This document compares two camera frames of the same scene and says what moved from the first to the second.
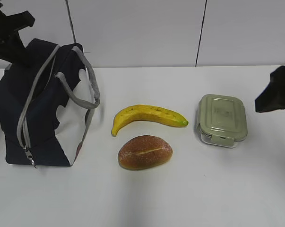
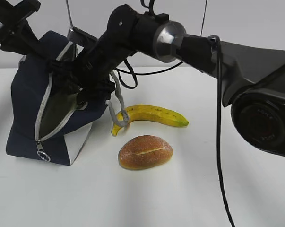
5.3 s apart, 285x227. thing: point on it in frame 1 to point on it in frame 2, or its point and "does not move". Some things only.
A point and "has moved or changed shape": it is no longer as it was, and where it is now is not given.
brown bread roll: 144,152 does not move
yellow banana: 147,112 does not move
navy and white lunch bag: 43,105 has moved or changed shape
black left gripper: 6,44 to 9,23
